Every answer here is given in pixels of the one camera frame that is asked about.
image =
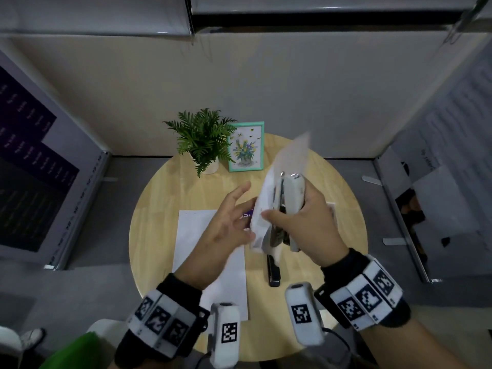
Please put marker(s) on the white tape strip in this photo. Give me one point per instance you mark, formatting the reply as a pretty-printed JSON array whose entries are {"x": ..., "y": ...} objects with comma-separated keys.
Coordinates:
[
  {"x": 371, "y": 180},
  {"x": 394, "y": 241}
]

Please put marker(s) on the teal flower picture frame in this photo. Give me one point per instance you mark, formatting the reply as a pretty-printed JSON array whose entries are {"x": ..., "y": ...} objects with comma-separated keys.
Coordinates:
[{"x": 246, "y": 147}]

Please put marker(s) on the white marker wristband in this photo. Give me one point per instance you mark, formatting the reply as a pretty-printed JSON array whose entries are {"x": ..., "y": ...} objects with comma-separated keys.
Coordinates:
[
  {"x": 367, "y": 297},
  {"x": 161, "y": 322}
]

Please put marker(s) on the white shoe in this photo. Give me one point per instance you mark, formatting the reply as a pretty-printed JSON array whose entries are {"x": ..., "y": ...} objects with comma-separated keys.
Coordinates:
[{"x": 32, "y": 338}]

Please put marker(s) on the green fern plant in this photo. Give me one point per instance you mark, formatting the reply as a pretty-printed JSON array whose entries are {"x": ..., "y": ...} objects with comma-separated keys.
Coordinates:
[{"x": 202, "y": 134}]

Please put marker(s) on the person's left fingers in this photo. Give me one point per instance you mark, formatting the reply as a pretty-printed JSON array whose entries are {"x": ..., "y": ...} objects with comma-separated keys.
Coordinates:
[{"x": 237, "y": 205}]

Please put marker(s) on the person's left forearm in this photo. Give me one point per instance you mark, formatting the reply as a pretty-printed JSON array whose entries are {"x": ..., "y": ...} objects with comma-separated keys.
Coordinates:
[{"x": 169, "y": 303}]

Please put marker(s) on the white paper sheet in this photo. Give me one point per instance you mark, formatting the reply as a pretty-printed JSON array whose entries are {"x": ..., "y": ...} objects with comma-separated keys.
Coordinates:
[
  {"x": 192, "y": 234},
  {"x": 292, "y": 157}
]

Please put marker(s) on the white plant pot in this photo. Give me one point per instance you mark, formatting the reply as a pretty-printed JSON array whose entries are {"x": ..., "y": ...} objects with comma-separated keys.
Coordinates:
[{"x": 212, "y": 167}]

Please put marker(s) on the dark purple poster board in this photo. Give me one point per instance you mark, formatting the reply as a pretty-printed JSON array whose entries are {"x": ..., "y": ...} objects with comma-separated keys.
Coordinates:
[{"x": 34, "y": 176}]

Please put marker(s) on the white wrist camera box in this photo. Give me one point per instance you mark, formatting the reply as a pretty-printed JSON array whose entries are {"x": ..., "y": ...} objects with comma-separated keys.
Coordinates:
[
  {"x": 303, "y": 313},
  {"x": 226, "y": 334}
]

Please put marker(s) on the person's right forearm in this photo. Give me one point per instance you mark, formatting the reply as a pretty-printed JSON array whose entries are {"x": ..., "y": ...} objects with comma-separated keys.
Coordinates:
[{"x": 392, "y": 334}]

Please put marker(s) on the person's right hand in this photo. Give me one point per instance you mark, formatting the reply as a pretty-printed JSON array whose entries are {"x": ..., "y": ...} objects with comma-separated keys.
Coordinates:
[{"x": 313, "y": 226}]

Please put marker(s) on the person's right thumb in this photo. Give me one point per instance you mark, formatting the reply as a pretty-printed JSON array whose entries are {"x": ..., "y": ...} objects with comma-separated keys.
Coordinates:
[{"x": 277, "y": 217}]

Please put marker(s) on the green garment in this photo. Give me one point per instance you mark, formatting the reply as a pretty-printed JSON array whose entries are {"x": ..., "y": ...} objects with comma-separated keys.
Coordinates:
[{"x": 77, "y": 353}]

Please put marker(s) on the white stapler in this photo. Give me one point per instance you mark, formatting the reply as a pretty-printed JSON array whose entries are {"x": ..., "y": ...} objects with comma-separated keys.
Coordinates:
[{"x": 294, "y": 192}]

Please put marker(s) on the small purple card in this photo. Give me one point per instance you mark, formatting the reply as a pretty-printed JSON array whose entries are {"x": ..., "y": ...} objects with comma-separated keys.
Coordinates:
[{"x": 246, "y": 215}]

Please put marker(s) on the white flat paper sheet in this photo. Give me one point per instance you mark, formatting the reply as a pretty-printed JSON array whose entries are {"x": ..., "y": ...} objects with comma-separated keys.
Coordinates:
[{"x": 192, "y": 234}]

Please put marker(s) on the person's left hand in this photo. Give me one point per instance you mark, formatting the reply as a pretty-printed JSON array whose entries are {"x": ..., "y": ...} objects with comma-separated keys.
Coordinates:
[{"x": 217, "y": 240}]

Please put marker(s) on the white printed poster board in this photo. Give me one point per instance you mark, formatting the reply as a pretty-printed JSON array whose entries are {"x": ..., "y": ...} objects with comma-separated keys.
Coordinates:
[{"x": 449, "y": 195}]

